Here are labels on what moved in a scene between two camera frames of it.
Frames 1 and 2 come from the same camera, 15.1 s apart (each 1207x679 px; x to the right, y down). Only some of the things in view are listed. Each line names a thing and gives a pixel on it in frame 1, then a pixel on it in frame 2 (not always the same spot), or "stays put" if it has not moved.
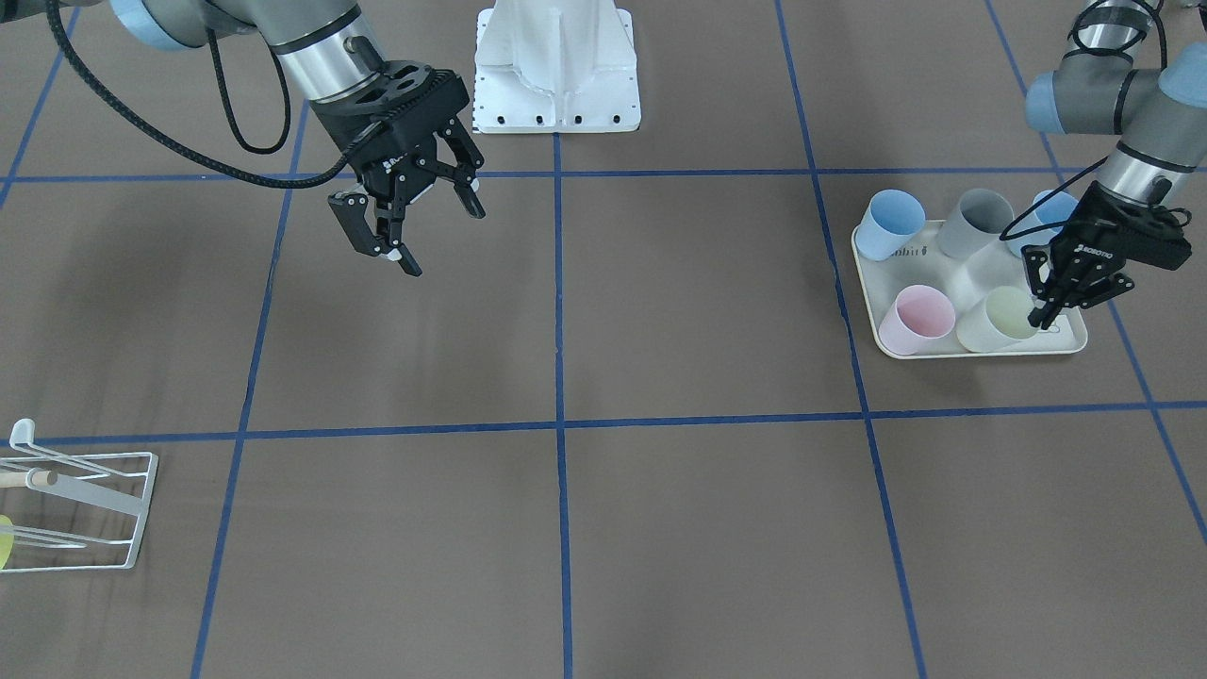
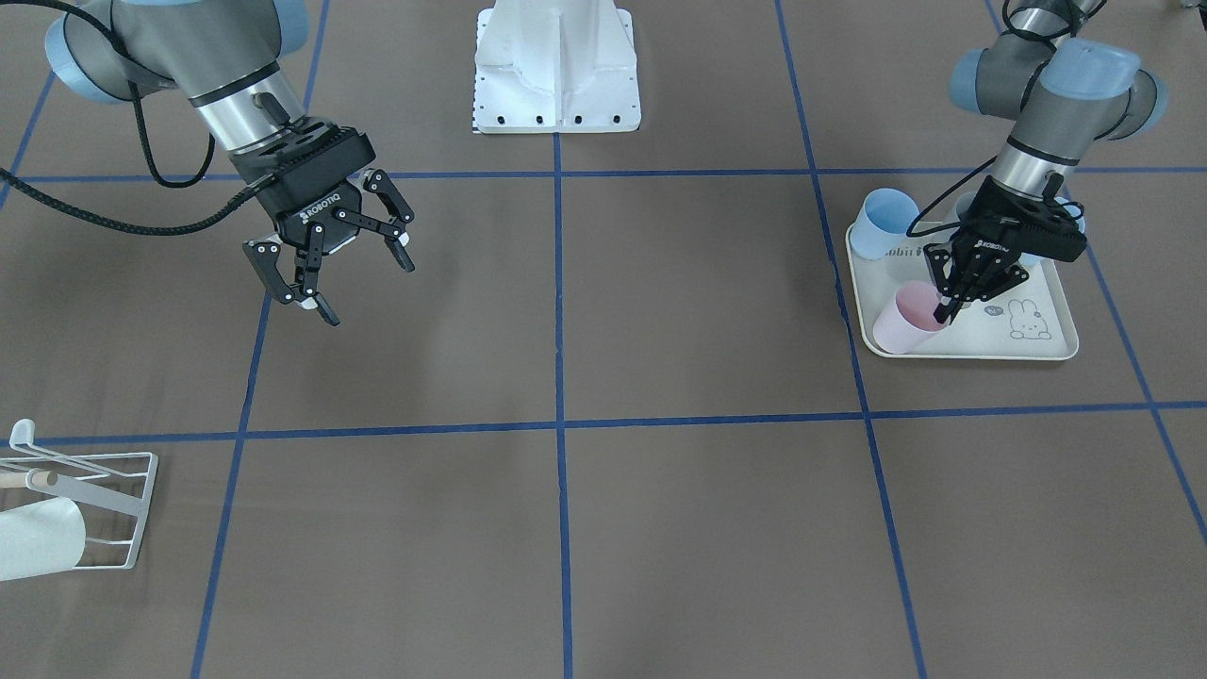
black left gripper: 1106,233 → 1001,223
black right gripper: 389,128 → 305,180
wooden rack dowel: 18,479 stays put
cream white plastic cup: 997,322 → 41,538
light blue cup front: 891,220 stays put
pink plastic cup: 919,313 stays put
